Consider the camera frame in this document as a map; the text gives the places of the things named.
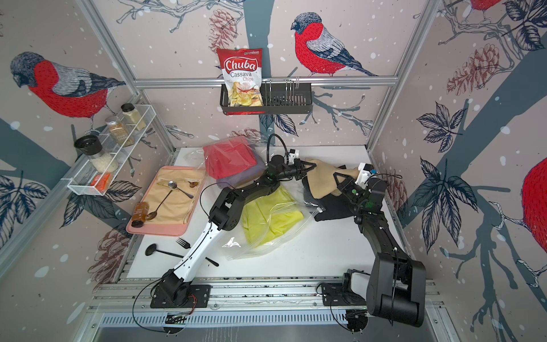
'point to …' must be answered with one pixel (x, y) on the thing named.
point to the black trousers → (328, 207)
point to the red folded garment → (228, 157)
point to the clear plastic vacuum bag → (236, 244)
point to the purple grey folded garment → (243, 177)
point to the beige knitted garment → (322, 180)
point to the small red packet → (102, 183)
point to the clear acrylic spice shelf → (96, 173)
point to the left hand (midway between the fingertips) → (319, 163)
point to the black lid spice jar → (101, 161)
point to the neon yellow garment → (268, 217)
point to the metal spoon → (172, 184)
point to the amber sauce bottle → (140, 211)
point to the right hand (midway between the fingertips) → (333, 173)
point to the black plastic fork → (186, 246)
